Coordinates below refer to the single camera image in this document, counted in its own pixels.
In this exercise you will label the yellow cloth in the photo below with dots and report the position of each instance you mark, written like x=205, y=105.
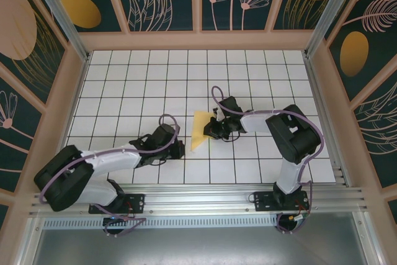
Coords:
x=197, y=134

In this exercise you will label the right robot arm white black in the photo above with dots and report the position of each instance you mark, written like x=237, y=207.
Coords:
x=254, y=122

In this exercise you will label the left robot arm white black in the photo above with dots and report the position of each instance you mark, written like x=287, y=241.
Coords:
x=111, y=159

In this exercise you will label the yellow power connector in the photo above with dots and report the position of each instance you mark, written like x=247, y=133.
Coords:
x=125, y=218
x=291, y=217

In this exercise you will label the grey metal panel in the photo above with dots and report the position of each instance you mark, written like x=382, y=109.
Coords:
x=198, y=246

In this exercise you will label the aluminium mounting rail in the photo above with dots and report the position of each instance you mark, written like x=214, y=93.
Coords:
x=198, y=196

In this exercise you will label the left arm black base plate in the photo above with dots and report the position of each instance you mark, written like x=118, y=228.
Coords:
x=138, y=200

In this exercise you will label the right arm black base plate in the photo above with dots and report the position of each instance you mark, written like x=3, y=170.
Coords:
x=263, y=201

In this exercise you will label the aluminium side rail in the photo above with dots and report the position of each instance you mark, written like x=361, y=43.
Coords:
x=321, y=97

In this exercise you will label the aluminium frame post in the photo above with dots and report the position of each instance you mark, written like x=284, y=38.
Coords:
x=59, y=13
x=338, y=13

